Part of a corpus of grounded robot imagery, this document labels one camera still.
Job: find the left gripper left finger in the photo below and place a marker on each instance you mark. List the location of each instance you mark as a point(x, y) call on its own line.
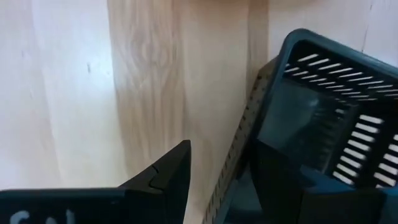
point(155, 193)

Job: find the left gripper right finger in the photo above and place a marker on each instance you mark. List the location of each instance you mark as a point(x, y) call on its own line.
point(273, 186)

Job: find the black slotted plastic basket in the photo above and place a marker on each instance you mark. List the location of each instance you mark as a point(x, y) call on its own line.
point(295, 124)

